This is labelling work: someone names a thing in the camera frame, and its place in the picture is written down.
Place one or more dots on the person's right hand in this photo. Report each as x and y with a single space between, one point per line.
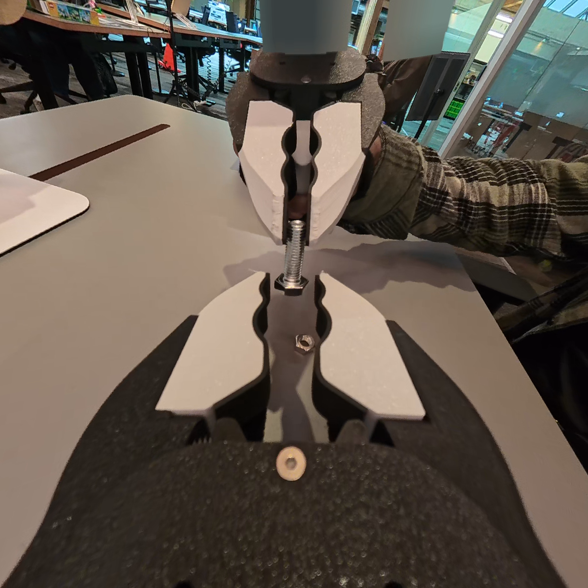
375 146

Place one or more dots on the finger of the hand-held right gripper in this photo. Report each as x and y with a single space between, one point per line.
262 156
340 156

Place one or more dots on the orange traffic cone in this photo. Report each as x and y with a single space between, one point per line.
168 57

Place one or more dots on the long wooden desk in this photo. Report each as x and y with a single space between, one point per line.
138 27

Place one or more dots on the white tablet stand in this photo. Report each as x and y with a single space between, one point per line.
32 206

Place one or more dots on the silver hex bolt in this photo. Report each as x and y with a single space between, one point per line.
294 257

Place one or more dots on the black monitor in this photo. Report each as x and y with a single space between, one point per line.
436 87

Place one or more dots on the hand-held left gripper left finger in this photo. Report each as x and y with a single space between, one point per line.
216 358

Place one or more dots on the colourful toy box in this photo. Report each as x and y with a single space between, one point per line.
69 11

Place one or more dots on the person's right forearm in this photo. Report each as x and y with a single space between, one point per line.
459 197

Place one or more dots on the person's torso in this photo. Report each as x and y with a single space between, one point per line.
551 330

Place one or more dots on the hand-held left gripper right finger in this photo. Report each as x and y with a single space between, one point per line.
367 363

